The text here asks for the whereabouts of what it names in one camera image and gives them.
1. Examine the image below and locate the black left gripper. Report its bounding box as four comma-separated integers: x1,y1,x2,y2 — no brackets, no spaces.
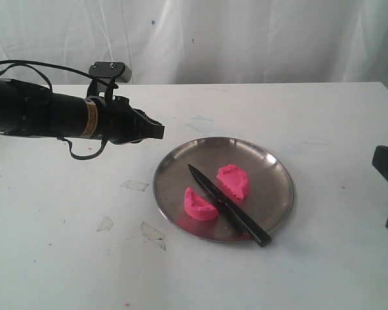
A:
93,96,165,145

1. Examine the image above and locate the black knife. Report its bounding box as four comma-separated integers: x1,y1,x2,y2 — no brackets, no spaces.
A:
188,164,272,247

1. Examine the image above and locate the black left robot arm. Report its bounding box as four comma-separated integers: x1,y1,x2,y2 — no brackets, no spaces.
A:
0,79,165,145

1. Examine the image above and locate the clear tape piece upper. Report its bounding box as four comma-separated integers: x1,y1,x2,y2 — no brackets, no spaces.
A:
120,180,149,192

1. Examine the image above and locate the clear tape piece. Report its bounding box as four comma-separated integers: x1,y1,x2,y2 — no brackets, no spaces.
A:
140,222,166,251
120,180,149,192
96,216,114,233

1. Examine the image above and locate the white backdrop curtain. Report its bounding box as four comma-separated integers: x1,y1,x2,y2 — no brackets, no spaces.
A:
0,1,388,87

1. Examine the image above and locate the clear tape piece left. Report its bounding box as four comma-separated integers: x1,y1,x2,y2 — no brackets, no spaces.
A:
96,216,114,233

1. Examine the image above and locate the clear tape piece lower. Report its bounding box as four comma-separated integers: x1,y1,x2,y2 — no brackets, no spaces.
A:
140,222,166,251

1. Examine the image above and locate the round steel plate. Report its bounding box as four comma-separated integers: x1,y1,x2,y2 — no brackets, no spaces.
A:
153,137,295,243

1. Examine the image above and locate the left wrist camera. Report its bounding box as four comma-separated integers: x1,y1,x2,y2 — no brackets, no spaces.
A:
87,61,132,98

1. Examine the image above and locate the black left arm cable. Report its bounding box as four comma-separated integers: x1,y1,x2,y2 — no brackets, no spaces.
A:
0,59,106,161

